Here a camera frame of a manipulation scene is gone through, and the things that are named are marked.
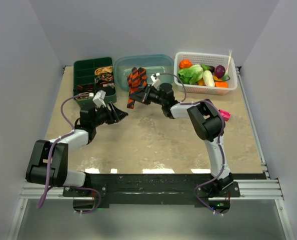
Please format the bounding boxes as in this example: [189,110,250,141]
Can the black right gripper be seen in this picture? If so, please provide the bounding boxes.
[130,83,166,106]

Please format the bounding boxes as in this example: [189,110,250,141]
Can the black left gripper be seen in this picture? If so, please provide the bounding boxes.
[91,101,128,128]

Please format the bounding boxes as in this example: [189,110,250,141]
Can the orange navy striped tie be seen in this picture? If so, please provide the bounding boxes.
[126,67,147,109]

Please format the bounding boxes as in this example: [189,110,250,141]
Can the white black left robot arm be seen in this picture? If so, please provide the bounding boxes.
[25,102,128,196]

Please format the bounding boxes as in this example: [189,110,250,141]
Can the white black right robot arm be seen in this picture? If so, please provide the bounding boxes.
[129,83,234,197]

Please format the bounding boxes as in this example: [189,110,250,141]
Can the teal translucent plastic tub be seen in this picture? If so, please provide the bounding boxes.
[113,54,175,92]

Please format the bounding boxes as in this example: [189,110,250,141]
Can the rolled dark patterned tie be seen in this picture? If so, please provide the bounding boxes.
[94,75,114,87]

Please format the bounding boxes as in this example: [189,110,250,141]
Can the rolled floral tie front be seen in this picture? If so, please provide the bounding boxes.
[74,92,94,101]

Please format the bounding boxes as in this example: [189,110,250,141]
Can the rolled red brown tie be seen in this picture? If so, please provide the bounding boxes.
[75,84,95,93]

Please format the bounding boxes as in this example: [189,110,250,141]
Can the green compartment organizer box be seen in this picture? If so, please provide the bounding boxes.
[73,57,117,107]

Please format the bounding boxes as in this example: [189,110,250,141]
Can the rolled patterned tie top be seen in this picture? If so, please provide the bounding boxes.
[94,65,113,76]

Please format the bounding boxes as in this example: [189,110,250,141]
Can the green toy lettuce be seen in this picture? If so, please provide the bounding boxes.
[177,64,204,85]

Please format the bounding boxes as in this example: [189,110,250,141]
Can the orange toy pumpkin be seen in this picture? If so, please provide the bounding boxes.
[178,59,193,69]

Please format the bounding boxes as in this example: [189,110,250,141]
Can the yellow toy pepper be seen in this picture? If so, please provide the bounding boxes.
[197,79,206,86]

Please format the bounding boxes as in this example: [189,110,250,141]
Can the white toy radish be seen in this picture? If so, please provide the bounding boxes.
[202,70,215,87]

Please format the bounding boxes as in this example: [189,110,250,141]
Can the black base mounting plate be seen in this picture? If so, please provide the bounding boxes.
[62,172,240,213]

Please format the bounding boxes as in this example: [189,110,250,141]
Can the dark purple toy eggplant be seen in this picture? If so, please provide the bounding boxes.
[206,65,215,73]

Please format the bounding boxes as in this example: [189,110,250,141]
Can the orange toy carrot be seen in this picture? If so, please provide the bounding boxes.
[215,81,229,88]

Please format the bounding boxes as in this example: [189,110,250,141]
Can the white perforated plastic basket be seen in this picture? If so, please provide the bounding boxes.
[173,50,238,96]

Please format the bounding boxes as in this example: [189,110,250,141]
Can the purple toy onion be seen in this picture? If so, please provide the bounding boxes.
[214,65,226,79]

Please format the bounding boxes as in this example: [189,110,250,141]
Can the pink rectangular box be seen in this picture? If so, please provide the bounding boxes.
[219,109,231,122]

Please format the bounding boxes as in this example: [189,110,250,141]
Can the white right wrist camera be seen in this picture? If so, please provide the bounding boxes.
[150,72,161,89]

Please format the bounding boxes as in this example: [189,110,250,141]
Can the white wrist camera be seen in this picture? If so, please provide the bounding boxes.
[92,90,106,108]
[150,72,161,89]

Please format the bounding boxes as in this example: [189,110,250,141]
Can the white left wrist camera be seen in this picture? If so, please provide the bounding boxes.
[92,90,106,108]

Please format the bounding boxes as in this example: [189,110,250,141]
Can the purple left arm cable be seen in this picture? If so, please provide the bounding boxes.
[36,92,94,210]

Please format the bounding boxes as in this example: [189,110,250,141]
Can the aluminium frame rail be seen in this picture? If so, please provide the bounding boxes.
[8,174,295,240]

